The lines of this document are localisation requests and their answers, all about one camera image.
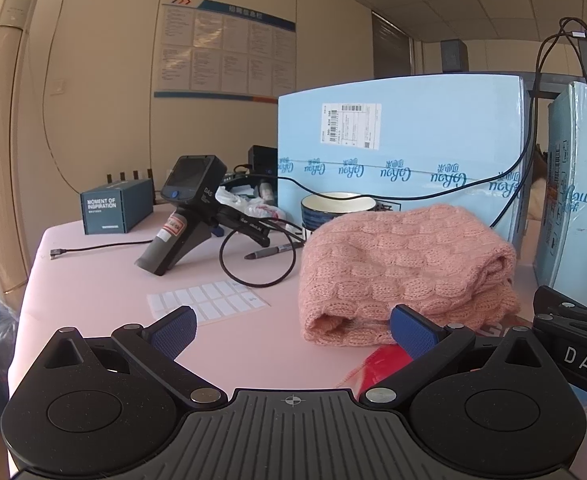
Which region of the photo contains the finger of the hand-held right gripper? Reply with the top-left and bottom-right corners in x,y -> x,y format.
532,285 -> 587,336

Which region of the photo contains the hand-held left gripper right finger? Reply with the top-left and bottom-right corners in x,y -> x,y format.
358,304 -> 549,407

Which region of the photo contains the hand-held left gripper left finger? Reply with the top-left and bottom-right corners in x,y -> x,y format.
38,305 -> 229,409

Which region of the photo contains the pink knitted sweater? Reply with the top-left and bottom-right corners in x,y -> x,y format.
297,204 -> 521,347

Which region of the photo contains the red plastic bag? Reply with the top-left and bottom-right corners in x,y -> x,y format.
336,344 -> 417,403

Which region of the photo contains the white sticker sheet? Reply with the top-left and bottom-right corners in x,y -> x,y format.
146,280 -> 269,327

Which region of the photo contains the light blue cardboard box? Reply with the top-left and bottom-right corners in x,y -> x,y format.
533,80 -> 587,311

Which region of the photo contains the black marker pen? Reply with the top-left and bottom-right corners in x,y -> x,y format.
244,242 -> 307,261

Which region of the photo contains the dark teal box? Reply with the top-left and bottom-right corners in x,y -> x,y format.
80,178 -> 155,235

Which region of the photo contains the white plastic bag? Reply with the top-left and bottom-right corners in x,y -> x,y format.
216,186 -> 286,223

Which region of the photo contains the black spare gripper device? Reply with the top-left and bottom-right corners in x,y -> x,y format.
134,155 -> 307,277

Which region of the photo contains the blue ceramic bowl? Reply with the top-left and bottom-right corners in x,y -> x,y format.
301,191 -> 379,236

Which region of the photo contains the small black box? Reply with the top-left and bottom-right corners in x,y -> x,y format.
248,145 -> 279,179

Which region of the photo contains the light blue box with label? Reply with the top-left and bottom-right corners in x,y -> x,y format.
277,74 -> 529,261

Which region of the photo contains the beige standing air conditioner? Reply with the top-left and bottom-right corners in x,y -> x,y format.
0,0 -> 40,296

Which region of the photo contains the black speaker box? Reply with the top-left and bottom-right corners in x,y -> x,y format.
441,40 -> 470,74

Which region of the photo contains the dark window blind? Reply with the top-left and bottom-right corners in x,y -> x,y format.
372,11 -> 415,81

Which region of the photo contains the black looped cable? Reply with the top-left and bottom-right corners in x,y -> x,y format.
218,224 -> 307,289

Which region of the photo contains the black usb cable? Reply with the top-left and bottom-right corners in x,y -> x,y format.
48,239 -> 154,262

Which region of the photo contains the long black cable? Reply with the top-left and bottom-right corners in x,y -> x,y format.
233,17 -> 587,231

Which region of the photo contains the wall poster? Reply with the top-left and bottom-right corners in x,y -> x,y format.
154,0 -> 298,106

